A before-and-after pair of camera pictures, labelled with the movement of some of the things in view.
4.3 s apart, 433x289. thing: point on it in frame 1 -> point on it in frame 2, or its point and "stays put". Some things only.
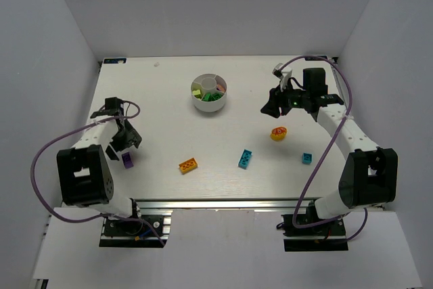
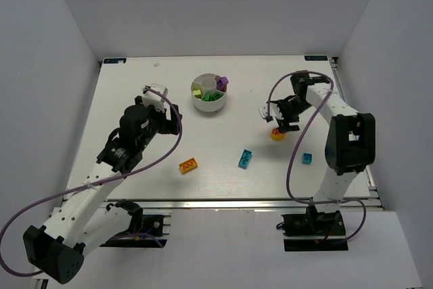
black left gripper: (126, 138) -> (170, 121)
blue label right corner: (316, 59) stays put
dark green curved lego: (208, 97) stays put
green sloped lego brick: (216, 96) stays put
